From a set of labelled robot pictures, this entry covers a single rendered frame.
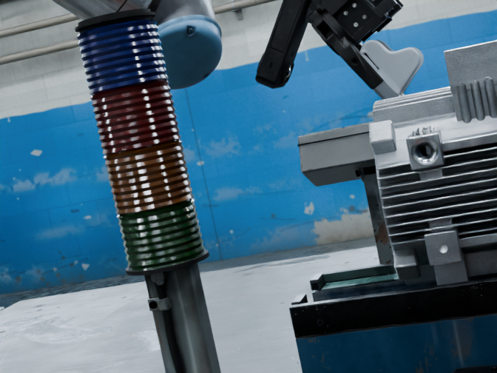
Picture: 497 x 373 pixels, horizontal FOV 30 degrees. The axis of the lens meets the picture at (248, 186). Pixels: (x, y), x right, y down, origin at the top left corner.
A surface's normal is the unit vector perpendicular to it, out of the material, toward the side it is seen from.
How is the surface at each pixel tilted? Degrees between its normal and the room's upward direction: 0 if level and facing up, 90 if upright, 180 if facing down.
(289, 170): 90
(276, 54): 89
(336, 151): 66
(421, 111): 88
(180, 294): 90
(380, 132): 45
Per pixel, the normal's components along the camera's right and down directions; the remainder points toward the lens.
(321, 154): -0.32, -0.25
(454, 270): -0.25, 0.14
